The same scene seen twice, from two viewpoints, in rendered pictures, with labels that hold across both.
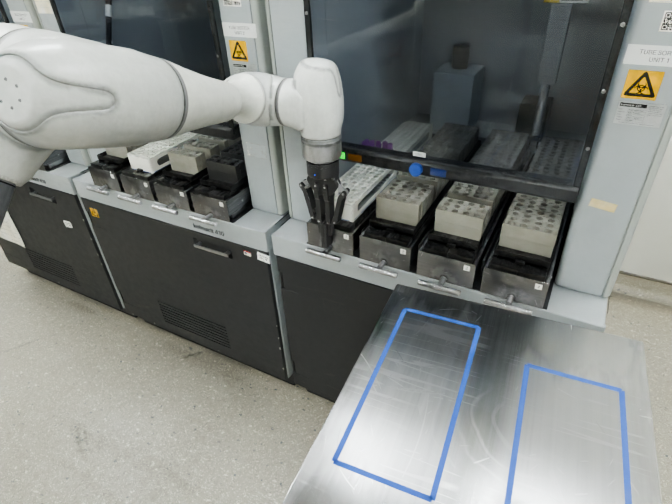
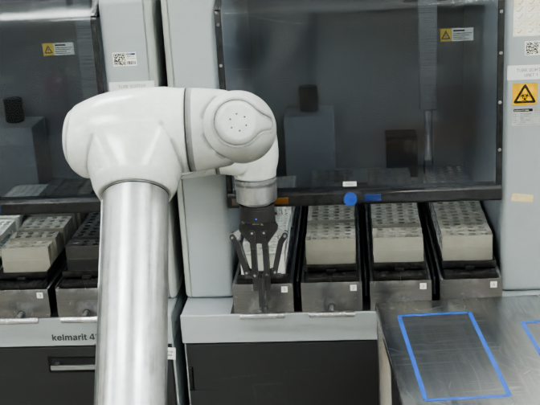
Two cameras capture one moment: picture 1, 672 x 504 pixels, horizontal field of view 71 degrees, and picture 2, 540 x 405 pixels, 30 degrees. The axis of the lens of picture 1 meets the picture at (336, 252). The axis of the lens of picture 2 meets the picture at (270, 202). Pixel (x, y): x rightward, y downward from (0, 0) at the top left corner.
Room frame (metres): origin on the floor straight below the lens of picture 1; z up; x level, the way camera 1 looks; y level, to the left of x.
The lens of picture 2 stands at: (-0.88, 0.87, 1.66)
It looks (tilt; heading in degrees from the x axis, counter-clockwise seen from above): 18 degrees down; 335
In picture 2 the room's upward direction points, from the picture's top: 3 degrees counter-clockwise
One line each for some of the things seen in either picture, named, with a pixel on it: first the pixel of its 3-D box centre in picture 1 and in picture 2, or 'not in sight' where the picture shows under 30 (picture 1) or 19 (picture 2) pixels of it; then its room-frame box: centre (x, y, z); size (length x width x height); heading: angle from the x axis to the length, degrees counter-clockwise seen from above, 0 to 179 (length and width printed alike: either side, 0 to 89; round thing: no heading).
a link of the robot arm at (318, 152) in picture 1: (321, 146); (255, 190); (1.00, 0.02, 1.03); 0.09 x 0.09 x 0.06
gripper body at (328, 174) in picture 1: (323, 176); (258, 222); (1.00, 0.02, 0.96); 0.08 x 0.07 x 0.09; 60
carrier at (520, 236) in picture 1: (527, 238); (466, 246); (0.85, -0.42, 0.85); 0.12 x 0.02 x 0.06; 59
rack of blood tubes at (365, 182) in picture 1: (360, 187); (267, 243); (1.17, -0.08, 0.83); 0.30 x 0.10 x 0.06; 150
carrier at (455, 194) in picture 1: (469, 205); (396, 235); (1.01, -0.34, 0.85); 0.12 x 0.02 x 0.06; 59
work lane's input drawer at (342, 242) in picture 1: (380, 184); (272, 245); (1.28, -0.15, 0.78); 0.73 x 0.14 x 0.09; 150
